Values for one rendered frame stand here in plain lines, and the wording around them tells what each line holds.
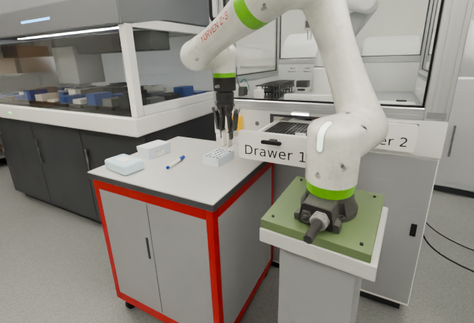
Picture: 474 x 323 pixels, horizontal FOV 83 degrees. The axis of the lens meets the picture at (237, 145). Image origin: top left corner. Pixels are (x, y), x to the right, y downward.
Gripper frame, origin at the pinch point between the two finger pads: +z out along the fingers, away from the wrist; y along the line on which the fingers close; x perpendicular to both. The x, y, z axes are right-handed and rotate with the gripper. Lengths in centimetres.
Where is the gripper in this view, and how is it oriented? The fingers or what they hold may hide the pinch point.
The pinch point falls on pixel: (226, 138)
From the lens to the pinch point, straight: 117.4
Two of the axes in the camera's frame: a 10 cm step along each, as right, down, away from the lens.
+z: 0.3, 9.5, 3.0
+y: 8.5, 1.4, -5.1
